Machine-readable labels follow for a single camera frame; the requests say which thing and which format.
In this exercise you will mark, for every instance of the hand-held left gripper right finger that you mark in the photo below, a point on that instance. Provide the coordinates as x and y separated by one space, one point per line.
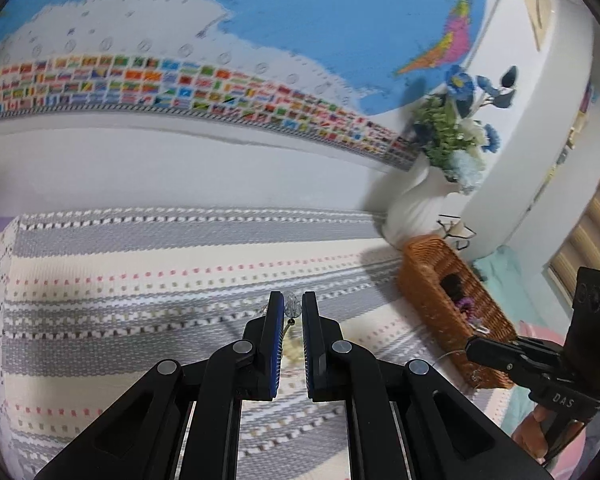
310 345

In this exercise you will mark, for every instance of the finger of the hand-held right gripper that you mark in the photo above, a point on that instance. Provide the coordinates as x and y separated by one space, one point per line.
540 344
495 358

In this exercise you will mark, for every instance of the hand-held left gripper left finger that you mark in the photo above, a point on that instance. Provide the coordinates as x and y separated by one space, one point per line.
277 342

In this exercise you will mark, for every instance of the black watch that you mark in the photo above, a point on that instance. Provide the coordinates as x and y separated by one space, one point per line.
452 286

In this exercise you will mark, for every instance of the brown wicker basket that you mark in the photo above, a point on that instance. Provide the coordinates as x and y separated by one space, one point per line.
430 305

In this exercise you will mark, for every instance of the person's right hand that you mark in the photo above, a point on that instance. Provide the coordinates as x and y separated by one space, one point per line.
532 432

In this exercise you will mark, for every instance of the pink cloth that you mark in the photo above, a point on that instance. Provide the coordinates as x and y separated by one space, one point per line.
535 332

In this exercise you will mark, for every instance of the teal cloth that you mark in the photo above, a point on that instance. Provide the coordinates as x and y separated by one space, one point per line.
520 285

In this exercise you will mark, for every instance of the beige window blind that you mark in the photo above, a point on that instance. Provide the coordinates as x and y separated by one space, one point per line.
590 230

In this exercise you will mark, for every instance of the striped woven mat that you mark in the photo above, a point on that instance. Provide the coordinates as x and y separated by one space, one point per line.
155 300

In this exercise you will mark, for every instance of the white ribbed vase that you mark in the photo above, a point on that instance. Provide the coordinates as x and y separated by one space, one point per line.
415 210

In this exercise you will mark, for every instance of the blue and white flowers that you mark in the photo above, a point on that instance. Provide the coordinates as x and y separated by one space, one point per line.
450 135

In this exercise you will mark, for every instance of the world map wall poster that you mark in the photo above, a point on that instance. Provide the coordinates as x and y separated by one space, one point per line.
305 15

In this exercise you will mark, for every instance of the beige wall hanging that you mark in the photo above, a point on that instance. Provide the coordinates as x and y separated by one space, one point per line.
535 5

